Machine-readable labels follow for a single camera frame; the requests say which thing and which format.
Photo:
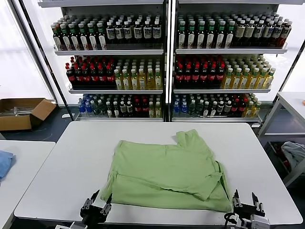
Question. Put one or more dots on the green-cap dark tea bottle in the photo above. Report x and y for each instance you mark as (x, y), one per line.
(57, 40)
(229, 38)
(102, 39)
(181, 38)
(92, 39)
(65, 39)
(83, 39)
(74, 39)
(210, 38)
(220, 38)
(191, 38)
(200, 38)

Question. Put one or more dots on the blue folded cloth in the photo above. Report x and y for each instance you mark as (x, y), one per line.
(6, 162)

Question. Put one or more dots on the clear plastic packets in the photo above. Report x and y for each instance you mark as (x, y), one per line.
(21, 110)

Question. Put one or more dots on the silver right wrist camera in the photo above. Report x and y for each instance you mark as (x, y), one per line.
(261, 223)

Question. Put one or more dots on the white paper scrap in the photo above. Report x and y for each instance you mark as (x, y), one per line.
(66, 116)

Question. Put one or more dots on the light green polo shirt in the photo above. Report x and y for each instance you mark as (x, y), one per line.
(155, 167)

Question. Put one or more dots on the white-cap dark small bottle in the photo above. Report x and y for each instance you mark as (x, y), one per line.
(220, 107)
(116, 109)
(213, 109)
(129, 108)
(108, 109)
(206, 109)
(122, 108)
(228, 107)

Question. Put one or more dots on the white side table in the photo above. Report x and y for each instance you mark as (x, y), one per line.
(28, 157)

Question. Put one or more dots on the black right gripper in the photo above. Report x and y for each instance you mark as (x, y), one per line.
(245, 211)

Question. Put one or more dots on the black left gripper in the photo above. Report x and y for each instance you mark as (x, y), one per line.
(93, 214)

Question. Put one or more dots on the black window pole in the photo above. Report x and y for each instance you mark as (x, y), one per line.
(45, 59)

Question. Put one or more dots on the yellow drink bottle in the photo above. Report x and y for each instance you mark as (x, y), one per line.
(236, 81)
(252, 81)
(126, 82)
(118, 82)
(150, 82)
(257, 108)
(134, 82)
(158, 111)
(151, 111)
(158, 81)
(142, 82)
(228, 81)
(268, 80)
(244, 81)
(261, 81)
(249, 109)

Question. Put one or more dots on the blue water bottle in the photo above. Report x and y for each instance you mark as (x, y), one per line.
(88, 107)
(184, 108)
(81, 108)
(176, 108)

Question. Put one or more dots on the red cloth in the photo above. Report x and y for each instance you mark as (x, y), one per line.
(285, 164)

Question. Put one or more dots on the red-cap cola bottle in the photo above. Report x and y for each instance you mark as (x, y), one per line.
(94, 77)
(187, 76)
(235, 107)
(242, 107)
(195, 76)
(137, 108)
(203, 76)
(86, 77)
(70, 77)
(220, 76)
(144, 108)
(102, 77)
(78, 77)
(179, 76)
(211, 76)
(110, 77)

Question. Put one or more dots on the grey-blue crumpled cloth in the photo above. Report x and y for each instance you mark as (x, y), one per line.
(294, 152)

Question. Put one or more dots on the dark green drink bottle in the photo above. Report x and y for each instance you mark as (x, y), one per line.
(102, 108)
(95, 108)
(191, 109)
(199, 108)

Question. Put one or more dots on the beige-label dark bottle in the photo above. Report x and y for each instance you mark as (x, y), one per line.
(240, 32)
(249, 32)

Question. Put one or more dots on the white-label reddish drink bottle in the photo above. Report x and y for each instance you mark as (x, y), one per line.
(286, 32)

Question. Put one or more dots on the grey frame side table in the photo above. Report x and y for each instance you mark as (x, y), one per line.
(294, 96)

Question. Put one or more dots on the brown cardboard box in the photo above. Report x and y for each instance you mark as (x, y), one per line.
(14, 124)

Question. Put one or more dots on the white-label dark drink bottle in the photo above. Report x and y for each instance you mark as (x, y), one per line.
(156, 32)
(128, 33)
(119, 33)
(110, 33)
(259, 32)
(137, 33)
(277, 32)
(268, 32)
(147, 33)

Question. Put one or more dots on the white metal shelf rack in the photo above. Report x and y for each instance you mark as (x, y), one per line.
(107, 52)
(226, 50)

